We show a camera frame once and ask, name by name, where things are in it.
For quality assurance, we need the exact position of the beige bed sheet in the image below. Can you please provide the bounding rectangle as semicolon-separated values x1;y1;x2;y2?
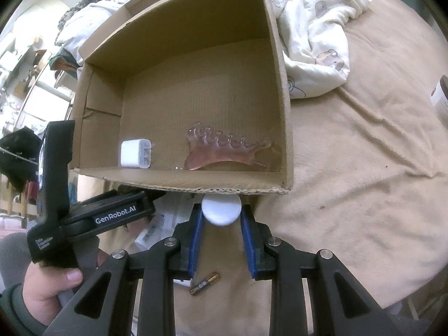
173;0;448;336

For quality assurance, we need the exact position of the light grey hoodie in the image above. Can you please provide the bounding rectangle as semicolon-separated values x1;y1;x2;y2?
56;3;123;57

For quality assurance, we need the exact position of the dark cloth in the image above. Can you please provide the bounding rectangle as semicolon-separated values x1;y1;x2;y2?
0;128;46;192

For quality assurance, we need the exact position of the white rectangular package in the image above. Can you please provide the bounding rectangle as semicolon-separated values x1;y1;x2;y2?
135;213;165;251

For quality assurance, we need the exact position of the green orange cloth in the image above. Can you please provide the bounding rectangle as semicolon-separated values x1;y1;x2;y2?
49;47;83;72

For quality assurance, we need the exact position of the pink translucent hair claw clip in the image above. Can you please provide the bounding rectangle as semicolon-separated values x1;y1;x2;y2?
184;122;273;171

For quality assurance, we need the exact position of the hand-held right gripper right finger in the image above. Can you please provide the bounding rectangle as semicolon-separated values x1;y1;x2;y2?
240;204;403;336

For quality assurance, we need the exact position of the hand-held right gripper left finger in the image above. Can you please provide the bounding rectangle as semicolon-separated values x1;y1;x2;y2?
44;204;205;336

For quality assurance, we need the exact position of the brown cardboard box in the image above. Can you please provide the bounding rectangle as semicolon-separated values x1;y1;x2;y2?
68;0;295;195

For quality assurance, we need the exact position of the black gold battery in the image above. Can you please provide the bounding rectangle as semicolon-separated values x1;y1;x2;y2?
189;272;220;295

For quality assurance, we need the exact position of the white charger plug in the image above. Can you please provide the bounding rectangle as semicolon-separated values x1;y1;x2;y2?
120;139;154;169

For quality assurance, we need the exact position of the person's left hand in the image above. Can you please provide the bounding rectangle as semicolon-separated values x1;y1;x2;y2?
22;262;85;327

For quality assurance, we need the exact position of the person's left forearm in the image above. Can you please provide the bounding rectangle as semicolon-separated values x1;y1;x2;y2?
0;283;48;336

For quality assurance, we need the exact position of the cluttered shelf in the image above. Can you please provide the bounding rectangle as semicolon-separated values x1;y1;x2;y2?
0;49;74;130

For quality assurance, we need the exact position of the white round container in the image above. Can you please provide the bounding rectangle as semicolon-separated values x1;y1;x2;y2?
202;196;243;225

